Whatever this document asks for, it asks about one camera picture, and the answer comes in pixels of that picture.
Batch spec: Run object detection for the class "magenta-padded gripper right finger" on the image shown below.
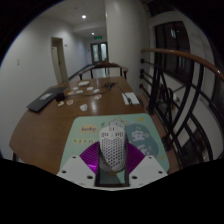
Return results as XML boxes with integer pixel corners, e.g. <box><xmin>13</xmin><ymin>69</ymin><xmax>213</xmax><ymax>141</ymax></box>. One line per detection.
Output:
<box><xmin>123</xmin><ymin>142</ymin><xmax>169</xmax><ymax>188</ymax></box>

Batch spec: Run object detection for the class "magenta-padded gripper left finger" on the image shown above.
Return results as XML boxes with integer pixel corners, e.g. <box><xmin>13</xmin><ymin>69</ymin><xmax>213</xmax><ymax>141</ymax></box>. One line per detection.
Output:
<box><xmin>56</xmin><ymin>141</ymin><xmax>103</xmax><ymax>188</ymax></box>

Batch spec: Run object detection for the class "white honeycomb computer mouse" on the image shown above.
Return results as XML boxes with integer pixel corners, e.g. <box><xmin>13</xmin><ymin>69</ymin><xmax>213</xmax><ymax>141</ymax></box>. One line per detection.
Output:
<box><xmin>99</xmin><ymin>120</ymin><xmax>129</xmax><ymax>173</ymax></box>

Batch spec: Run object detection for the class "mint green cartoon mouse pad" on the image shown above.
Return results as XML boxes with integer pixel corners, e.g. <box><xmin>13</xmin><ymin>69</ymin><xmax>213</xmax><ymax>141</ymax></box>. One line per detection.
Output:
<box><xmin>59</xmin><ymin>113</ymin><xmax>171</xmax><ymax>176</ymax></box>

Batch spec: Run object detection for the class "black railing with wooden handrail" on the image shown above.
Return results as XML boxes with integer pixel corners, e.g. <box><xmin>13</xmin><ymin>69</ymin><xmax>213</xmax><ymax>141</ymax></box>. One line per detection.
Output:
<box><xmin>139</xmin><ymin>47</ymin><xmax>224</xmax><ymax>171</ymax></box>

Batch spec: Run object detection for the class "white notebook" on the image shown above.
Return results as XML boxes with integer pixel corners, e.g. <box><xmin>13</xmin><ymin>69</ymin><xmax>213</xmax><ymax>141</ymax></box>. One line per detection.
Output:
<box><xmin>121</xmin><ymin>91</ymin><xmax>140</xmax><ymax>106</ymax></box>

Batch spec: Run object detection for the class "small black box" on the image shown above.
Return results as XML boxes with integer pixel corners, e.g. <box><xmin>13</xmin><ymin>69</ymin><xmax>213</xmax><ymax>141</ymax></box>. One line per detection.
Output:
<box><xmin>54</xmin><ymin>92</ymin><xmax>66</xmax><ymax>102</ymax></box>

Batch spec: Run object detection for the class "black closed laptop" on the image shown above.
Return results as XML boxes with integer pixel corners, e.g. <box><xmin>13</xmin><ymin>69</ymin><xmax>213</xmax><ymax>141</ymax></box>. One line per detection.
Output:
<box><xmin>26</xmin><ymin>85</ymin><xmax>69</xmax><ymax>113</ymax></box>

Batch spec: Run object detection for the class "wooden armchair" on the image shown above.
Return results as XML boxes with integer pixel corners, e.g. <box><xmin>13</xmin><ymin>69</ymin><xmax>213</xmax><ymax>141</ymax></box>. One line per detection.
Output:
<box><xmin>78</xmin><ymin>61</ymin><xmax>129</xmax><ymax>81</ymax></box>

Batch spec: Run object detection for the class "open side doorway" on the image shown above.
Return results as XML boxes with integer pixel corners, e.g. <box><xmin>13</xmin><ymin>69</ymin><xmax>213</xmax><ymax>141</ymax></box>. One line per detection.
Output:
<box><xmin>50</xmin><ymin>36</ymin><xmax>69</xmax><ymax>85</ymax></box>

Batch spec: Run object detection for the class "glass double door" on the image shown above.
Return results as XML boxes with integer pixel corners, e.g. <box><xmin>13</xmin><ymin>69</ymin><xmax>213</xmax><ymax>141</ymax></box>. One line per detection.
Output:
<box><xmin>90</xmin><ymin>41</ymin><xmax>109</xmax><ymax>64</ymax></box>

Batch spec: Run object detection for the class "dark framed window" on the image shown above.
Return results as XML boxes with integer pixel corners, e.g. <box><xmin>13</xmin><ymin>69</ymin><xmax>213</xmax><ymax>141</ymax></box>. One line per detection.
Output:
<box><xmin>153</xmin><ymin>21</ymin><xmax>195</xmax><ymax>85</ymax></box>

